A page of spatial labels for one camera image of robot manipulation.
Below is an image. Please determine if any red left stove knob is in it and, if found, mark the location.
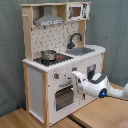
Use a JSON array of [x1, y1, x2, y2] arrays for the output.
[[54, 73, 60, 79]]

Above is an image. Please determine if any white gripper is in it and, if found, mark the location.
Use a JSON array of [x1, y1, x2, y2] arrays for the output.
[[71, 71, 88, 100]]

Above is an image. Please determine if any wooden toy kitchen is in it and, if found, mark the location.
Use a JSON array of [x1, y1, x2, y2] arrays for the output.
[[22, 2, 105, 128]]

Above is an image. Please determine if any white cabinet door with dispenser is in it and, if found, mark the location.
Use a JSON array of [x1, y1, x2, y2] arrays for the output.
[[79, 55, 102, 106]]

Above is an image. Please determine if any grey toy sink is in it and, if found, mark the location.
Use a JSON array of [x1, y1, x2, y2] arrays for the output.
[[66, 47, 94, 56]]

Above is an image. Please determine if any black toy faucet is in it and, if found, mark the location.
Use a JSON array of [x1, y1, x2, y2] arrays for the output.
[[67, 33, 82, 49]]

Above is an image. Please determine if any white oven door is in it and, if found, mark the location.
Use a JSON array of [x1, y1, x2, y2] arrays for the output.
[[48, 75, 79, 125]]

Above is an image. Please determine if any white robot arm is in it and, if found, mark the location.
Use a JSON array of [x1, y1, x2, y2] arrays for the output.
[[71, 71, 128, 101]]

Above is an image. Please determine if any black toy stovetop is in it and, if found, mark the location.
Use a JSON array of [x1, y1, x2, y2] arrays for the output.
[[34, 53, 71, 67]]

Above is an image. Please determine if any silver toy pot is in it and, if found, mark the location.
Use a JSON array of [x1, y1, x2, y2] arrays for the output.
[[41, 50, 56, 61]]

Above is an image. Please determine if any toy microwave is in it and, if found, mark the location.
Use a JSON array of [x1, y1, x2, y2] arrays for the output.
[[67, 3, 89, 21]]

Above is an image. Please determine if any grey range hood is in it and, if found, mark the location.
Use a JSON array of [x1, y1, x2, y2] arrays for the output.
[[35, 5, 64, 27]]

